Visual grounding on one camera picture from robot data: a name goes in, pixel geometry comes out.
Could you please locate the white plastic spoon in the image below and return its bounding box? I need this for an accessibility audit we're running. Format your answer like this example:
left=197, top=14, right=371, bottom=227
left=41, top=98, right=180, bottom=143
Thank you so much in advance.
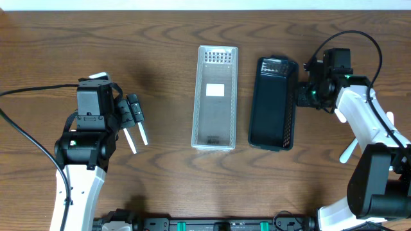
left=123, top=128, right=137, bottom=155
left=386, top=112, right=394, bottom=125
left=137, top=122, right=148, bottom=146

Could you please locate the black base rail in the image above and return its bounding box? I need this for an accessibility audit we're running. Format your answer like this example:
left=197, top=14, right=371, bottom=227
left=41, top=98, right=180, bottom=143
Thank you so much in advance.
left=91, top=209, right=318, bottom=231

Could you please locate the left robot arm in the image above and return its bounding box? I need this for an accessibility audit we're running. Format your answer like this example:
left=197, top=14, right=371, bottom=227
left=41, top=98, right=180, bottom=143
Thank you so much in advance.
left=50, top=83, right=144, bottom=230

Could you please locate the black plastic perforated basket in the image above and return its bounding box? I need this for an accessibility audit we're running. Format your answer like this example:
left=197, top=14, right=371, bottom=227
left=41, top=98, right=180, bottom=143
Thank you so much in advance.
left=248, top=56, right=299, bottom=151

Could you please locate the clear plastic perforated basket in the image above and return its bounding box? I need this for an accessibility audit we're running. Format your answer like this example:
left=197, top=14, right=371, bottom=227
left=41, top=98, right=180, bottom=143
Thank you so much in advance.
left=191, top=45, right=238, bottom=151

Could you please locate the white plastic fork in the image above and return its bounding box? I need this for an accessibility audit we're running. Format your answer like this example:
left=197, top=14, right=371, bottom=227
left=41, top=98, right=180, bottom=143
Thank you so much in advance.
left=334, top=108, right=347, bottom=123
left=339, top=138, right=358, bottom=164

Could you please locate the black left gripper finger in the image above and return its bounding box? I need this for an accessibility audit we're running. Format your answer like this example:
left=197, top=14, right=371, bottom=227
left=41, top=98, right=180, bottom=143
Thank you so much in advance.
left=127, top=94, right=144, bottom=123
left=117, top=99, right=134, bottom=128

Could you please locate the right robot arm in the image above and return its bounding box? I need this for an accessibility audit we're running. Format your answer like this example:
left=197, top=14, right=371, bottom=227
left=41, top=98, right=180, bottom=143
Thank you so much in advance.
left=297, top=58, right=410, bottom=230

